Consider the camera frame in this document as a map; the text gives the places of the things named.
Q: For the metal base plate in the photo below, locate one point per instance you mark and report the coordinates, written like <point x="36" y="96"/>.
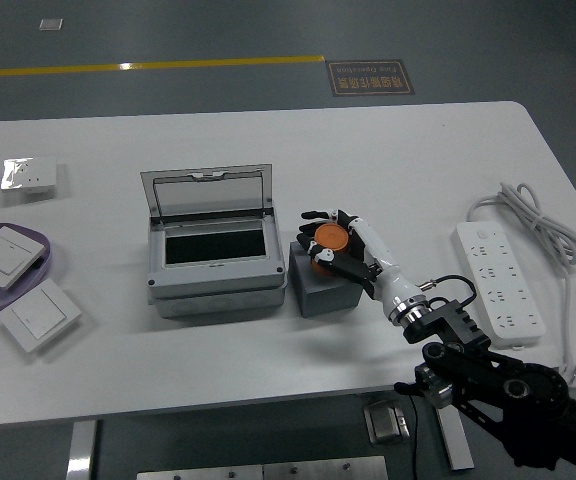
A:
<point x="268" y="471"/>

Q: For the white wall switch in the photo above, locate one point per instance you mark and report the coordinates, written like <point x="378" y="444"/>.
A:
<point x="3" y="255"/>
<point x="38" y="315"/>

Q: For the small silver floor plate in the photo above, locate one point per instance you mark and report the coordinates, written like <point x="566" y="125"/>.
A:
<point x="51" y="24"/>

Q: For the silver floor socket box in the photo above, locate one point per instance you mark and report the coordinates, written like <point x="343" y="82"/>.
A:
<point x="385" y="422"/>

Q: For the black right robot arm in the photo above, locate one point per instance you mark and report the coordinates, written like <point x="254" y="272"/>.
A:
<point x="468" y="360"/>

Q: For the grey cube with round hole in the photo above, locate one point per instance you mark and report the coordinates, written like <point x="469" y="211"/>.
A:
<point x="328" y="300"/>

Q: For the orange cylinder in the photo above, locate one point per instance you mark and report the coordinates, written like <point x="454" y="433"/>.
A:
<point x="332" y="236"/>

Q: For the white power strip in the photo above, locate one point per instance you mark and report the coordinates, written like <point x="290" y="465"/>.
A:
<point x="493" y="280"/>

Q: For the grey box with clear lid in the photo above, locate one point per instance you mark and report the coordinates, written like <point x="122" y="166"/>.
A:
<point x="218" y="290"/>

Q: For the yellow floor tape line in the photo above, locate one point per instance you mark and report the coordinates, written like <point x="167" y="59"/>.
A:
<point x="168" y="65"/>

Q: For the brown floor sign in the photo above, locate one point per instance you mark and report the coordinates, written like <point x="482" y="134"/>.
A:
<point x="370" y="77"/>

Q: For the white table leg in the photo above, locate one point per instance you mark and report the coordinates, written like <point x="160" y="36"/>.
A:
<point x="457" y="442"/>
<point x="80" y="450"/>

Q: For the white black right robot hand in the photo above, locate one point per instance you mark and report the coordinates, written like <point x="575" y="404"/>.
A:
<point x="383" y="260"/>

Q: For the white wall socket in wrapper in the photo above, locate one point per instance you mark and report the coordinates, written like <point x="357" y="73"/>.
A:
<point x="33" y="172"/>

